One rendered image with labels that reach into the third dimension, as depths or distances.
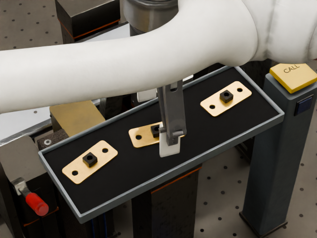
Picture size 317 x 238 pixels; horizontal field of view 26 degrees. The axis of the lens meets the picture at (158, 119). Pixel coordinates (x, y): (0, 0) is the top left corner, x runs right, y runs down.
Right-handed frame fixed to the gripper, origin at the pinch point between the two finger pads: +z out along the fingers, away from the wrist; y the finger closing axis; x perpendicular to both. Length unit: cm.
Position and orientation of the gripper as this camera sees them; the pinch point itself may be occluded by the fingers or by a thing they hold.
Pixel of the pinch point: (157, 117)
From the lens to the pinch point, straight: 104.1
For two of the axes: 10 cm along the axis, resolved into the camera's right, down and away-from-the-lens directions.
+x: -9.5, 2.3, -2.0
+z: 0.0, 6.5, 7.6
